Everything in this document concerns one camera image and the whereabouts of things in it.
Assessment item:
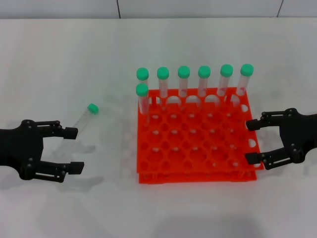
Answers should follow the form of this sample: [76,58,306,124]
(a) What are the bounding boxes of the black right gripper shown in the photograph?
[245,108,317,171]

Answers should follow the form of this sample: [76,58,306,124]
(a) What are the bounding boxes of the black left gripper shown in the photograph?
[0,120,85,183]

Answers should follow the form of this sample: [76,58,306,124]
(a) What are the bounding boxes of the clear tube green cap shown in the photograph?
[157,66,170,110]
[135,83,150,125]
[136,67,150,87]
[216,64,234,98]
[235,63,255,96]
[177,65,191,99]
[63,103,100,144]
[198,65,211,98]

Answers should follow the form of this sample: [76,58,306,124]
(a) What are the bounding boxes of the orange test tube rack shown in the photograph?
[136,87,264,185]

